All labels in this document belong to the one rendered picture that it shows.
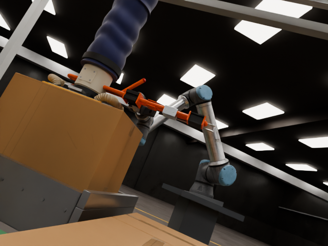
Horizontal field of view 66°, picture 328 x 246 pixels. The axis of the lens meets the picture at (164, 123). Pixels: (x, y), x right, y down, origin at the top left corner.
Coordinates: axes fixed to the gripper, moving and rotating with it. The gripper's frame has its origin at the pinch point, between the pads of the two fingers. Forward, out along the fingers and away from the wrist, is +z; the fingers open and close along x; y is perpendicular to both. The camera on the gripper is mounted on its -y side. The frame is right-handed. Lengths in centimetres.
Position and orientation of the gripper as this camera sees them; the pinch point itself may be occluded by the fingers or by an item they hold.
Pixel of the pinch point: (137, 100)
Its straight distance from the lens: 132.6
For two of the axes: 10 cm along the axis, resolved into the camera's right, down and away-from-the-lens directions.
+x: 3.9, -8.9, 2.4
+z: -1.3, -3.1, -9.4
